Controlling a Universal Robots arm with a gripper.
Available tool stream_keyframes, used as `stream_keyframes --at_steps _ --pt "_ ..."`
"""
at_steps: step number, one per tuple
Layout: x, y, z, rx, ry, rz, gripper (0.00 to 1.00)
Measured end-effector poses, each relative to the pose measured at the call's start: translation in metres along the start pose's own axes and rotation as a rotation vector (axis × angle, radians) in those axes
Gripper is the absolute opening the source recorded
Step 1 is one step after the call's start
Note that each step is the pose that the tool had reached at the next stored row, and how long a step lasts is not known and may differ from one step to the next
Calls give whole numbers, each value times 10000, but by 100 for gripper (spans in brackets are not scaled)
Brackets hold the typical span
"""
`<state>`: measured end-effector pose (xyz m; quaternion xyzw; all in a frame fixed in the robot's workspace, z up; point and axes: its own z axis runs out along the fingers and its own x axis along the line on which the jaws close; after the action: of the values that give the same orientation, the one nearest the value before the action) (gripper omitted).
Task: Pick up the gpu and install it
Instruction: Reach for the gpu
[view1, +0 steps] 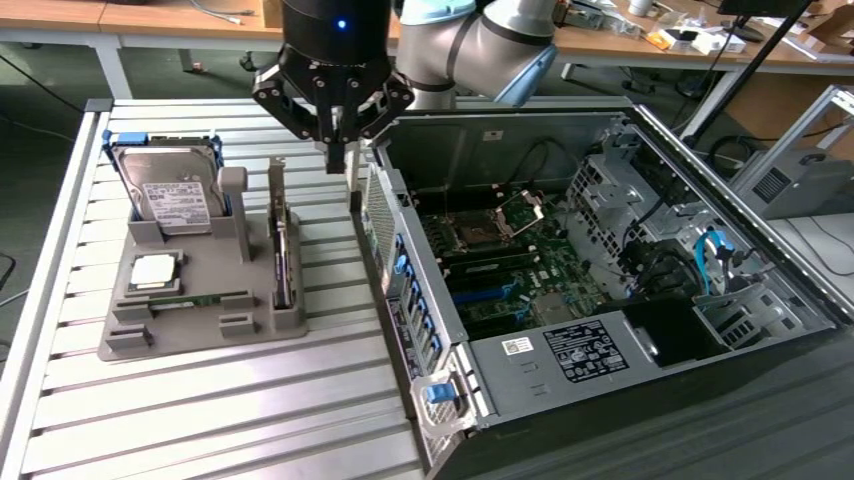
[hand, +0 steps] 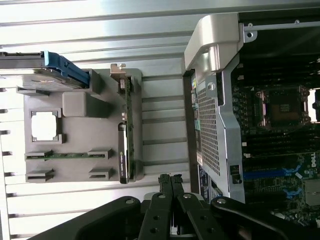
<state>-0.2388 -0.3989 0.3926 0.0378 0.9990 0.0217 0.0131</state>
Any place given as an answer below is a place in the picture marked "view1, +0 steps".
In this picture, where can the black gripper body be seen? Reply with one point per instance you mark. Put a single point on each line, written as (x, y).
(333, 45)

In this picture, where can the Nvidia graphics card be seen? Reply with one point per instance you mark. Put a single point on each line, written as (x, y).
(283, 270)

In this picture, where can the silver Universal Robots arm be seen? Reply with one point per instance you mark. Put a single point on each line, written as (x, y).
(480, 45)

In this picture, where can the black caster wheel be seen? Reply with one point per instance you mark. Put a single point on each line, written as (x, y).
(247, 60)

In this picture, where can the brown cardboard box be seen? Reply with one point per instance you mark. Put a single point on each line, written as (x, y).
(271, 12)

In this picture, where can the wooden office desk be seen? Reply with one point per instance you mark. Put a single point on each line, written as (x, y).
(834, 56)
(166, 20)

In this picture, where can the open grey PC case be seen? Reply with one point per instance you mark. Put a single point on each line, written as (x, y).
(379, 215)

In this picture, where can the hard disk in blue carrier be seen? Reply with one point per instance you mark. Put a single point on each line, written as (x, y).
(173, 195)

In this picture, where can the CPU socket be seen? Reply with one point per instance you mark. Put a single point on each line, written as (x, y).
(476, 232)

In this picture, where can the open metal socket cover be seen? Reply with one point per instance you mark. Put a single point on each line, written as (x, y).
(521, 212)

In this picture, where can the grey metal device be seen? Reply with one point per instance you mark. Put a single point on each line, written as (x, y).
(596, 12)

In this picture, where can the perforated steel disk bay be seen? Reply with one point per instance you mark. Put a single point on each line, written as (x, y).
(600, 190)

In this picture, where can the silver CPU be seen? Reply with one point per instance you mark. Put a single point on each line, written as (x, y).
(154, 272)

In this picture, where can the white cup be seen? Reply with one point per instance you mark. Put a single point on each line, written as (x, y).
(642, 6)

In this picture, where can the green motherboard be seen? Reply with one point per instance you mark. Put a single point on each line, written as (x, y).
(553, 270)

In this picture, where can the blue expansion slot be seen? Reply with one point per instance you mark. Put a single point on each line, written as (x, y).
(489, 295)

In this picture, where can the yellow and white box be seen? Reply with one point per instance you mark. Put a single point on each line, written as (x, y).
(674, 39)

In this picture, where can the green RAM stick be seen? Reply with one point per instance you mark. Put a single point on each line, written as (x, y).
(193, 301)

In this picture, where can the grey plastic parts rack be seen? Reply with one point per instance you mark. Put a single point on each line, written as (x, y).
(213, 325)

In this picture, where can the silver chipset heatsink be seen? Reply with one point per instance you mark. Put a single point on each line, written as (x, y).
(555, 307)

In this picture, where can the small white box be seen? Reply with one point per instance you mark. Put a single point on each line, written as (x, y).
(719, 44)

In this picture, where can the black stand pole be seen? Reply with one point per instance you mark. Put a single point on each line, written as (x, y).
(754, 62)

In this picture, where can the black monitor with stand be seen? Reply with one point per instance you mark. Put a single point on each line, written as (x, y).
(760, 5)

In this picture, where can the grey power supply unit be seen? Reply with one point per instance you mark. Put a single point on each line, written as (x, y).
(520, 375)

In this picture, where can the blue case latch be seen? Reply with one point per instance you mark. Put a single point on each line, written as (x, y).
(437, 392)

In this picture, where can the grey computer tower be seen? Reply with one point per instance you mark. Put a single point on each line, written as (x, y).
(800, 190)

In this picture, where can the folded cardboard piece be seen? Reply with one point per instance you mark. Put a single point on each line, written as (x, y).
(834, 25)

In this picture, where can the aluminium profile frame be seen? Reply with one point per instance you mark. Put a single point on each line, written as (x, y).
(830, 105)

